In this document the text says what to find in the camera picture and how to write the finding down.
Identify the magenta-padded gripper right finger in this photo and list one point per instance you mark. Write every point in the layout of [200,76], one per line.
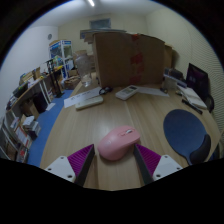
[166,165]

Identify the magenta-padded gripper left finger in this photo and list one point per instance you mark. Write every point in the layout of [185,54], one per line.
[61,166]

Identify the pink computer mouse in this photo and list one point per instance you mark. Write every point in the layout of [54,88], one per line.
[117,143]

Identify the blue mouse pad with wrist rest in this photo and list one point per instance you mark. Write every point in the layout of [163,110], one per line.
[183,131]

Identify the black marker pen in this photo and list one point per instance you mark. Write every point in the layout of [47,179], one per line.
[192,106]

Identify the wooden shelf unit with clutter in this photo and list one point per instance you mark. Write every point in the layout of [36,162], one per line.
[23,110]

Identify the white paper sheet with print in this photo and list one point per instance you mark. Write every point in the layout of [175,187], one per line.
[75,98]

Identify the small black gadget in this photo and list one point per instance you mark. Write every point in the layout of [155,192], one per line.
[163,90]

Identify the black office chair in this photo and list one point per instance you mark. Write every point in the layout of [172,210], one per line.
[210,102]

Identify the blue book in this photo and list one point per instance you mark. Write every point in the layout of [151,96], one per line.
[175,78]

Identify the black glasses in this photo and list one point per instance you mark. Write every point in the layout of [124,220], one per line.
[106,90]

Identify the dark computer monitor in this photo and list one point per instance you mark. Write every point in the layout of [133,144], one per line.
[197,80]

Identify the clear plastic jar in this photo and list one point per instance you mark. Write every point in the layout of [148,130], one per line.
[83,71]

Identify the small brown cardboard box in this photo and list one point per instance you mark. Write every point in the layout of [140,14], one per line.
[168,56]

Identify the white glass-door cabinet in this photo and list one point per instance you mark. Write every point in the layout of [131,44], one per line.
[61,55]

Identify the large brown cardboard box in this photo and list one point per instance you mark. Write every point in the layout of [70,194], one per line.
[123,60]

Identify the ceiling light tube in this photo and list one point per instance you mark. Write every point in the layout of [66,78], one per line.
[91,3]

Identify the round wall clock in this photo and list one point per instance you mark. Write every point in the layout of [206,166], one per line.
[50,36]

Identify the small wall window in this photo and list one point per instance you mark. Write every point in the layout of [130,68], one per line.
[100,23]

